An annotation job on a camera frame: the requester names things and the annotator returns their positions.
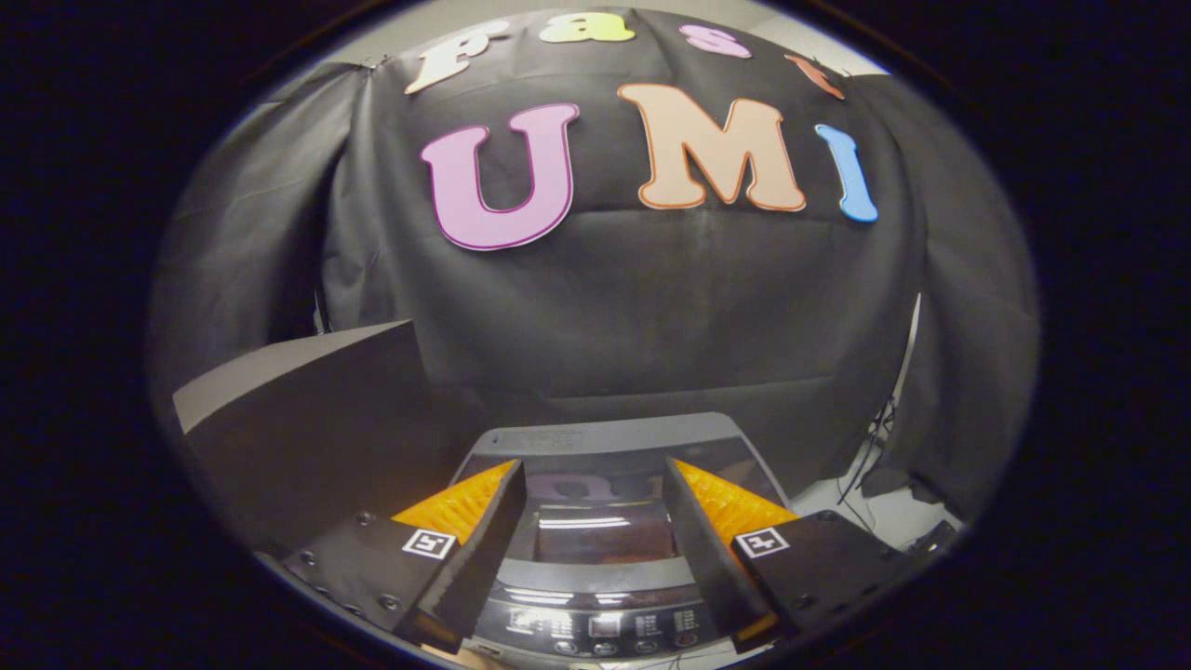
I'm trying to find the grey washing machine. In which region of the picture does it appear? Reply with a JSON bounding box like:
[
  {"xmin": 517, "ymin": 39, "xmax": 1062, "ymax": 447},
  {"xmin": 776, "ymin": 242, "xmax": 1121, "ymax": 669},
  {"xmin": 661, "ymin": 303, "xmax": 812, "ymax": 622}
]
[{"xmin": 447, "ymin": 412, "xmax": 792, "ymax": 666}]

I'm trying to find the cabinet with white door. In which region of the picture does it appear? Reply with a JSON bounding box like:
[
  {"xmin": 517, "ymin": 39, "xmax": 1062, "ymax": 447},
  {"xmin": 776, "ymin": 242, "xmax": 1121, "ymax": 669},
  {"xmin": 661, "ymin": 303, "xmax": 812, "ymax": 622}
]
[{"xmin": 172, "ymin": 319, "xmax": 457, "ymax": 559}]

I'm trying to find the thin metal light stand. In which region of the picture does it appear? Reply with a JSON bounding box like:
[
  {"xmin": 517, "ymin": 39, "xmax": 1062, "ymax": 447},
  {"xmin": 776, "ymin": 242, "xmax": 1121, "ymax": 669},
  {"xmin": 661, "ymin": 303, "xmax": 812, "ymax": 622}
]
[{"xmin": 836, "ymin": 296, "xmax": 922, "ymax": 508}]

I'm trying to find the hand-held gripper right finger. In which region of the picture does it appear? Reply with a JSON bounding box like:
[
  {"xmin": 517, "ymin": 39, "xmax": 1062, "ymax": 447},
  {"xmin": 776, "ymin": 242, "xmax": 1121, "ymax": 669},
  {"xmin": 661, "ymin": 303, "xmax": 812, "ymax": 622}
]
[{"xmin": 663, "ymin": 456, "xmax": 922, "ymax": 652}]

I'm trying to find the black backdrop cloth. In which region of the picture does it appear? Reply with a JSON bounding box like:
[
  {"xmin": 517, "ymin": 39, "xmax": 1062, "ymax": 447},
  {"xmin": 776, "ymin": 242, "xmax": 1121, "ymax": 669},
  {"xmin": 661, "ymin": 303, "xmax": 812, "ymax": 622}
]
[{"xmin": 149, "ymin": 9, "xmax": 1041, "ymax": 522}]

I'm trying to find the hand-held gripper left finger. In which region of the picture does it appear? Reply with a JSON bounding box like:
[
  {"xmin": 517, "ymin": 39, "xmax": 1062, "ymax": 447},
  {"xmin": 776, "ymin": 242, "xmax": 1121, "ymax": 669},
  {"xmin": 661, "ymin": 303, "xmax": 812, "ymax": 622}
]
[{"xmin": 279, "ymin": 459, "xmax": 527, "ymax": 652}]

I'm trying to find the black device with white label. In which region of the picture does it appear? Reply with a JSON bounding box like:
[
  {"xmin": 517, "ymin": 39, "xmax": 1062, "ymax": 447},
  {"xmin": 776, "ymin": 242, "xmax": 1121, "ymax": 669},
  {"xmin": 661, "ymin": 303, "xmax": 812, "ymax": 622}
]
[{"xmin": 903, "ymin": 519, "xmax": 961, "ymax": 564}]

